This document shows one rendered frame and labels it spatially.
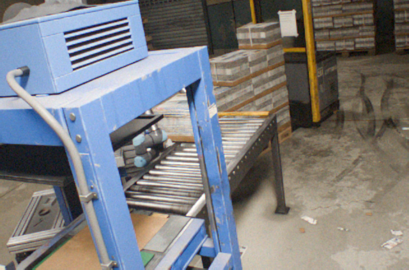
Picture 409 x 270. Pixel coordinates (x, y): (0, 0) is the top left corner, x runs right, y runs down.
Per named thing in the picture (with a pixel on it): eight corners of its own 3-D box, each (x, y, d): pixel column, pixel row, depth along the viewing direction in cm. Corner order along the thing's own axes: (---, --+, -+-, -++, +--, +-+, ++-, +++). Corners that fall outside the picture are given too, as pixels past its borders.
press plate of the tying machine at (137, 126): (63, 120, 178) (61, 115, 177) (165, 120, 154) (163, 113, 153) (-46, 176, 132) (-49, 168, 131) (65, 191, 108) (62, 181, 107)
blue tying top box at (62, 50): (35, 67, 167) (22, 21, 161) (150, 55, 140) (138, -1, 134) (-63, 100, 129) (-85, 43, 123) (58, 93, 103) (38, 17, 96)
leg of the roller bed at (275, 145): (279, 208, 314) (270, 129, 293) (286, 209, 311) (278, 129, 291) (277, 212, 309) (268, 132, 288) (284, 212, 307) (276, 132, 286)
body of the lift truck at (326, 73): (273, 119, 514) (265, 59, 490) (295, 106, 550) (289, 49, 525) (321, 125, 466) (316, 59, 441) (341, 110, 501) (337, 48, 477)
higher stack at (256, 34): (250, 140, 459) (234, 28, 420) (265, 131, 479) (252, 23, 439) (278, 145, 432) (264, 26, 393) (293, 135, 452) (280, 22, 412)
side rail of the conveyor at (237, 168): (271, 129, 293) (269, 113, 289) (278, 129, 291) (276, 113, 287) (190, 237, 181) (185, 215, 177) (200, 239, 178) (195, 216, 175)
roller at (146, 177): (146, 180, 230) (144, 172, 228) (220, 186, 209) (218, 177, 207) (142, 184, 226) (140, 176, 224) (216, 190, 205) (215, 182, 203)
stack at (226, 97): (177, 184, 384) (160, 102, 359) (250, 140, 460) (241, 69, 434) (205, 193, 357) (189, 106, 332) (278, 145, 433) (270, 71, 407)
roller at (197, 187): (140, 185, 224) (138, 177, 223) (215, 191, 203) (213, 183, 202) (135, 189, 220) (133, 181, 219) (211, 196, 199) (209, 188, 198)
